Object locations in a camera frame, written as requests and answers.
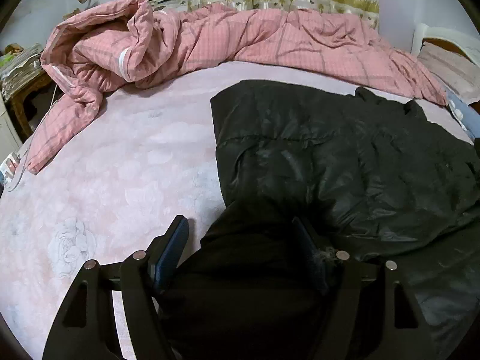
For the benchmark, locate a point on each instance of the clutter on side table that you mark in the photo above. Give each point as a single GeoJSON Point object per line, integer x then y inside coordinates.
{"type": "Point", "coordinates": [18, 71]}

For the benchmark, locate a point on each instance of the blue flowered pillow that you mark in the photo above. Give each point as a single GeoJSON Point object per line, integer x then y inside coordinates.
{"type": "Point", "coordinates": [465, 116]}

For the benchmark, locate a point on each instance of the pink bed sheet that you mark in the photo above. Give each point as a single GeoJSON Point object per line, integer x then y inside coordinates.
{"type": "Point", "coordinates": [112, 176]}

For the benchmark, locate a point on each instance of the black down jacket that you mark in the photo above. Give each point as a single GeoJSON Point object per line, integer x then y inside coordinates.
{"type": "Point", "coordinates": [318, 150]}

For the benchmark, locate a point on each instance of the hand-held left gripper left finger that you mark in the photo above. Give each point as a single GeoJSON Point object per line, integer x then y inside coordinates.
{"type": "Point", "coordinates": [172, 255]}

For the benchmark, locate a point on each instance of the white and wooden headboard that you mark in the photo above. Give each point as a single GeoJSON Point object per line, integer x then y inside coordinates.
{"type": "Point", "coordinates": [420, 35]}

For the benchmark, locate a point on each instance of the pink checked quilt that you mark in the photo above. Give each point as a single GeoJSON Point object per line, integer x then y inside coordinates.
{"type": "Point", "coordinates": [225, 37]}

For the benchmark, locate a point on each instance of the pale pink pillow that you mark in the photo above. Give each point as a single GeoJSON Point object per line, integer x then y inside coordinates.
{"type": "Point", "coordinates": [450, 67]}

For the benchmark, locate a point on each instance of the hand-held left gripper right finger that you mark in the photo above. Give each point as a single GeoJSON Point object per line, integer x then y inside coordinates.
{"type": "Point", "coordinates": [311, 251]}

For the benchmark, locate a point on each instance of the wooden side table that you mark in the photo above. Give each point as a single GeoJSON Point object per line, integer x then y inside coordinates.
{"type": "Point", "coordinates": [26, 93]}

